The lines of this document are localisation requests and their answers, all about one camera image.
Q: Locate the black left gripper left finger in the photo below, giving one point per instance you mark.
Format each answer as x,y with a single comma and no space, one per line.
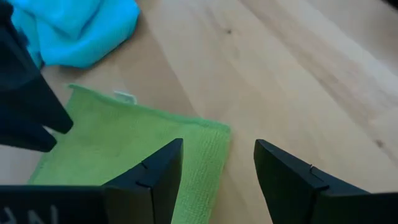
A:
93,205

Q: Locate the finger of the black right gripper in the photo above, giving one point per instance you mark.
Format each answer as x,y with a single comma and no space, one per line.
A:
28,99
21,137

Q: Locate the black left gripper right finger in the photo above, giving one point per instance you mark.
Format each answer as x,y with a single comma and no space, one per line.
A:
311,202

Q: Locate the green microfiber towel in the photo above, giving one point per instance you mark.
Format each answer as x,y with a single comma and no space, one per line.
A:
124,143

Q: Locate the teal microfiber towel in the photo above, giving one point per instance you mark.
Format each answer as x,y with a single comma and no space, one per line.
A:
77,28

